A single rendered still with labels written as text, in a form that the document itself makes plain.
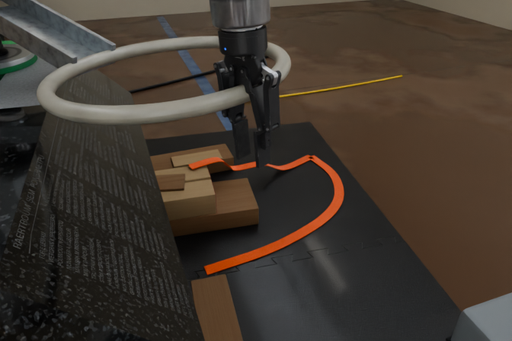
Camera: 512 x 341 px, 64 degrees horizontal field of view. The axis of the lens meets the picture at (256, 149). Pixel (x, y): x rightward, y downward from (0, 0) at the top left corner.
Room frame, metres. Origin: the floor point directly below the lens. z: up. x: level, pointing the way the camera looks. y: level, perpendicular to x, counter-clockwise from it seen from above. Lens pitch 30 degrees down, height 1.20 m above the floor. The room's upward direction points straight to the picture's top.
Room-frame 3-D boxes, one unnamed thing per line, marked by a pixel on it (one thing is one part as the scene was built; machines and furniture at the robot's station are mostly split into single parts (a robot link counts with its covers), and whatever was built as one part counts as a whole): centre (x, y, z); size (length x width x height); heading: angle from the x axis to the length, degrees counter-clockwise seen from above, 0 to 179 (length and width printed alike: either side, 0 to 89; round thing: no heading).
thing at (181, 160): (1.79, 0.31, 0.10); 0.25 x 0.10 x 0.01; 109
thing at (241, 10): (0.63, 0.02, 1.07); 0.09 x 0.09 x 0.06
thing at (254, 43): (0.63, 0.02, 1.00); 0.08 x 0.07 x 0.09; 45
